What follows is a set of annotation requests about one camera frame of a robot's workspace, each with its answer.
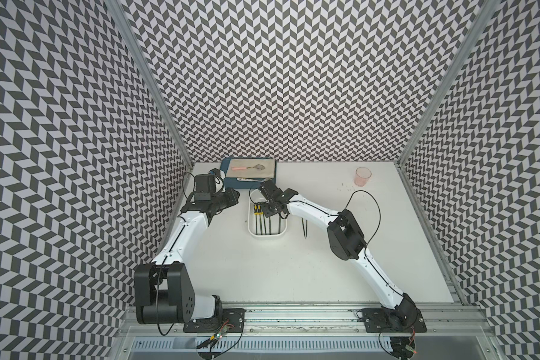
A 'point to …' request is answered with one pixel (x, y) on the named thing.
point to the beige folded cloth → (268, 172)
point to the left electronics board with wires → (204, 349)
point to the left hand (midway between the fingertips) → (238, 194)
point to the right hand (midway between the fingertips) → (270, 208)
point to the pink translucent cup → (361, 176)
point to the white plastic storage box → (254, 197)
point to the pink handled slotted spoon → (257, 166)
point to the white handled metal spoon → (246, 179)
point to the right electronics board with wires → (403, 348)
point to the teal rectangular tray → (232, 182)
